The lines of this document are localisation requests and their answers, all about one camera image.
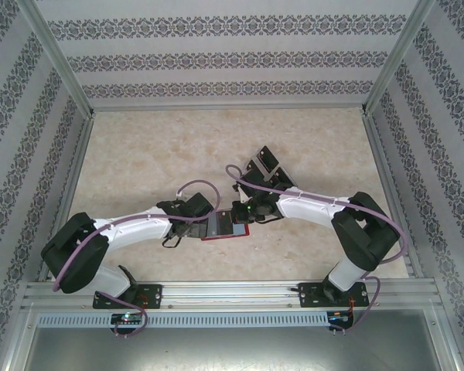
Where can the red leather card holder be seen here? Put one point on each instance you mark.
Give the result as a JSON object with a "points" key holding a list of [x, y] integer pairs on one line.
{"points": [[243, 230]]}

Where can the black credit card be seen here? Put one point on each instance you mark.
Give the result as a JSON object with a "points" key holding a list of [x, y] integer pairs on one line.
{"points": [[281, 186], [267, 155], [287, 181], [224, 222], [286, 173], [257, 174]]}

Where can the clear acrylic card stand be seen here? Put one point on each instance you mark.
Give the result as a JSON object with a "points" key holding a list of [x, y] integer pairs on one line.
{"points": [[271, 174]]}

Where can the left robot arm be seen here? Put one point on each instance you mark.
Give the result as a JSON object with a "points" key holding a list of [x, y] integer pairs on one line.
{"points": [[139, 232]]}

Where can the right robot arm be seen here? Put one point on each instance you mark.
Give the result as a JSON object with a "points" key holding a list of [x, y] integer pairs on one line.
{"points": [[309, 210]]}

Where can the small circuit board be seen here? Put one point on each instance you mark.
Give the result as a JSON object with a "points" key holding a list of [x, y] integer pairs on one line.
{"points": [[125, 317], [340, 317]]}

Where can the grey metal panel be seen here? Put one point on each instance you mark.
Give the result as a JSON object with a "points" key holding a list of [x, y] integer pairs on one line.
{"points": [[232, 348]]}

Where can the aluminium table edge profile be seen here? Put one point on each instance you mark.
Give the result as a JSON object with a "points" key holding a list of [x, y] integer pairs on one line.
{"points": [[76, 162], [383, 162]]}

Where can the aluminium mounting rail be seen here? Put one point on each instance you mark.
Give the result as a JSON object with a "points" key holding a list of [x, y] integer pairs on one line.
{"points": [[232, 295]]}

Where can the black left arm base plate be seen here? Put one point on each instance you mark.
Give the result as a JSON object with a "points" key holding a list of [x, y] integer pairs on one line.
{"points": [[154, 295]]}

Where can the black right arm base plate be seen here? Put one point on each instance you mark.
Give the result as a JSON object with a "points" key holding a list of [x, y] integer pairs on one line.
{"points": [[307, 297]]}

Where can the aluminium frame post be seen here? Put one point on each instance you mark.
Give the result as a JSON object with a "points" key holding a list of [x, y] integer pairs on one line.
{"points": [[63, 58], [397, 58]]}

